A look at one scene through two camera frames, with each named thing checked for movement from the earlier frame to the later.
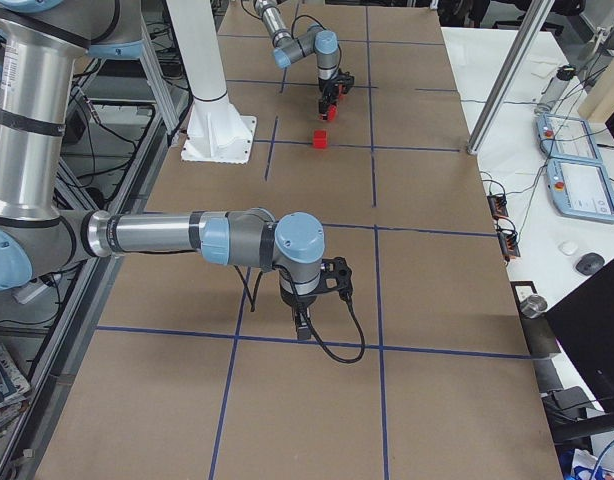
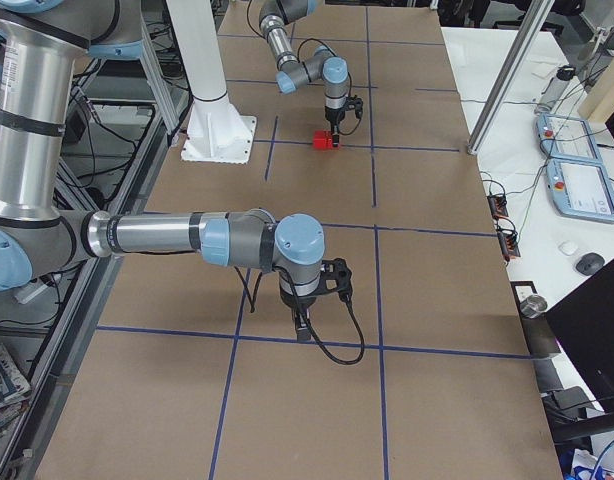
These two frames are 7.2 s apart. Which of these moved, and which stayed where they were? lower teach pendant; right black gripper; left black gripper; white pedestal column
Moved: left black gripper
Stayed: white pedestal column; right black gripper; lower teach pendant
